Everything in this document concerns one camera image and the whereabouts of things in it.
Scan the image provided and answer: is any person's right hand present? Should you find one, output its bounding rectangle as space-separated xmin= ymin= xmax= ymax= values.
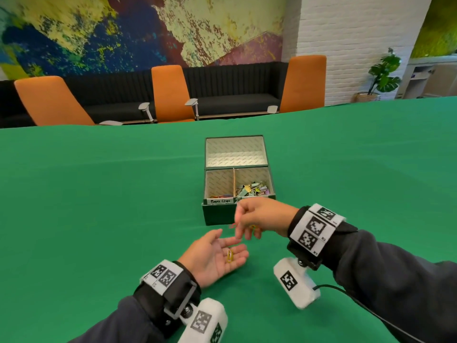
xmin=234 ymin=197 xmax=300 ymax=241

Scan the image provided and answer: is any person's left hand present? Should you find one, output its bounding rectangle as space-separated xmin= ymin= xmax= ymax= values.
xmin=177 ymin=228 xmax=249 ymax=289

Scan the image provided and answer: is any heap of sorted binder clips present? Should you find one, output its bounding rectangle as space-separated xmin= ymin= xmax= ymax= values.
xmin=235 ymin=181 xmax=271 ymax=198

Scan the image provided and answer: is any dark green divided box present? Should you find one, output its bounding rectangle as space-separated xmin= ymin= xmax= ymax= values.
xmin=202 ymin=135 xmax=276 ymax=227

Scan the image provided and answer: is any person's right forearm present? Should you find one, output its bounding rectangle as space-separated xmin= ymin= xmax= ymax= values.
xmin=287 ymin=206 xmax=457 ymax=343

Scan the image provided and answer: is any person's left forearm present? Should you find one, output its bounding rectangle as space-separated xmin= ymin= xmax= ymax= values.
xmin=68 ymin=260 xmax=202 ymax=343

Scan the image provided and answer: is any right wrist marker band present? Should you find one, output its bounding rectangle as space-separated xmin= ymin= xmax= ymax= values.
xmin=287 ymin=203 xmax=346 ymax=271

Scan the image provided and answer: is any wrist marker band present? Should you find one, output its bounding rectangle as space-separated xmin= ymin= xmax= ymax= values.
xmin=139 ymin=259 xmax=201 ymax=320
xmin=287 ymin=203 xmax=346 ymax=271

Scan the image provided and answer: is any left wrist marker band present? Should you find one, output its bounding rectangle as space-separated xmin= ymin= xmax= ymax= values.
xmin=139 ymin=259 xmax=201 ymax=320

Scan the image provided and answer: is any black bench sofa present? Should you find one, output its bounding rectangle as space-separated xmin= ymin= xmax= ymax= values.
xmin=0 ymin=61 xmax=289 ymax=128

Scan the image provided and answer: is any orange chair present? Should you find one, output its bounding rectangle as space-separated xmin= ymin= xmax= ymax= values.
xmin=14 ymin=76 xmax=123 ymax=127
xmin=138 ymin=64 xmax=199 ymax=124
xmin=267 ymin=55 xmax=328 ymax=114

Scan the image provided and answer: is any green table cloth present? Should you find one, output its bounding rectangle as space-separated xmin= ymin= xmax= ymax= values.
xmin=0 ymin=97 xmax=457 ymax=343

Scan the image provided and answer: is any potted green plant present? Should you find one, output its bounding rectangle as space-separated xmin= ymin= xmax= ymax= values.
xmin=353 ymin=48 xmax=402 ymax=103

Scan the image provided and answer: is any white shelf unit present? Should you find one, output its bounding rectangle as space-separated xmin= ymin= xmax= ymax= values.
xmin=395 ymin=55 xmax=457 ymax=100

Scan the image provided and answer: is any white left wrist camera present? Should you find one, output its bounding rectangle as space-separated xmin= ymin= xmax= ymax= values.
xmin=177 ymin=298 xmax=229 ymax=343

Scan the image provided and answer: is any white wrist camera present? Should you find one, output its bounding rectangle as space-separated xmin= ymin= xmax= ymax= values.
xmin=177 ymin=298 xmax=229 ymax=343
xmin=273 ymin=257 xmax=321 ymax=311

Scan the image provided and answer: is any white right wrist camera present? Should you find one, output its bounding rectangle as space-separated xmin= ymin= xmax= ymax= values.
xmin=273 ymin=257 xmax=321 ymax=311

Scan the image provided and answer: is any black right camera cable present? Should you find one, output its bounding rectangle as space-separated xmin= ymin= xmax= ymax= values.
xmin=312 ymin=284 xmax=426 ymax=343

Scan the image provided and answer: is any colourful wall mural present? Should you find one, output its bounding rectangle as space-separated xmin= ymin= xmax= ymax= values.
xmin=0 ymin=0 xmax=286 ymax=81

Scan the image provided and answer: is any green yellow wall painting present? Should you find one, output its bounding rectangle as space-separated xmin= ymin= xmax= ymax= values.
xmin=410 ymin=0 xmax=457 ymax=58

